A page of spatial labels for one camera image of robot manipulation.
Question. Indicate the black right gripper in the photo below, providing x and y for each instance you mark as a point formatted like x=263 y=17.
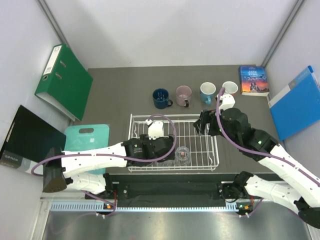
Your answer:
x=210 y=116

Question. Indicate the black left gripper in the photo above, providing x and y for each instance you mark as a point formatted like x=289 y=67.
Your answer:
x=144 y=138

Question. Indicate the clear glass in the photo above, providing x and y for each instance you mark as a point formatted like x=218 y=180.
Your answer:
x=182 y=156
x=166 y=163

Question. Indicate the light blue dotted mug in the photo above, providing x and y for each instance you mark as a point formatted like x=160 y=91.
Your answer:
x=207 y=91

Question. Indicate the lilac ceramic mug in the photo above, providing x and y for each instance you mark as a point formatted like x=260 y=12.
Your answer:
x=183 y=96

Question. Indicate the orange ceramic mug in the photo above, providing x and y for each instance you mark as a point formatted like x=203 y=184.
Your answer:
x=231 y=88

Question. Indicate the dark blue ceramic mug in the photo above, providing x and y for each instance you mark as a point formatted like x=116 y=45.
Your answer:
x=161 y=98

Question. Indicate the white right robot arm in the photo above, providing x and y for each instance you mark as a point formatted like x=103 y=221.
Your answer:
x=302 y=193

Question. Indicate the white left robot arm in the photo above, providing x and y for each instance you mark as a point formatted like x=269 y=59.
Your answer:
x=74 y=170

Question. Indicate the Jane Eyre paperback book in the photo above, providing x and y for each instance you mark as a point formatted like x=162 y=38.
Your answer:
x=253 y=81

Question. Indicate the teal cutting board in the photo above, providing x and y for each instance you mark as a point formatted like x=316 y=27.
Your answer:
x=86 y=137

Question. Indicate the blue folder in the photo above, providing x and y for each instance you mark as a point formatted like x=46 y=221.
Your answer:
x=297 y=105

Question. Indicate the green lever arch binder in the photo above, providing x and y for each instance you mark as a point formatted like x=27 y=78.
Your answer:
x=65 y=83

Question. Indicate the black clip file folder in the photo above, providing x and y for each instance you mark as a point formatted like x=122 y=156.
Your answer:
x=29 y=141

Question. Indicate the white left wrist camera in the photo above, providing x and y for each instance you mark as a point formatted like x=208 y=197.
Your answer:
x=155 y=129

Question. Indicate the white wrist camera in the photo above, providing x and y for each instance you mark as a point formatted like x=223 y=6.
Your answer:
x=226 y=101
x=155 y=129

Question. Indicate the white wire dish rack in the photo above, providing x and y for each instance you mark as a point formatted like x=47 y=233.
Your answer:
x=203 y=148

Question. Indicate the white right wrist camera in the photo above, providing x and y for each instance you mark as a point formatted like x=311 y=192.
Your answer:
x=226 y=101

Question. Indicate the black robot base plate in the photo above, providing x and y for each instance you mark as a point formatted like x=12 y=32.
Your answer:
x=173 y=190

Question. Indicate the white slotted cable duct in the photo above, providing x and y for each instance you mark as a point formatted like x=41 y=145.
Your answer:
x=98 y=206

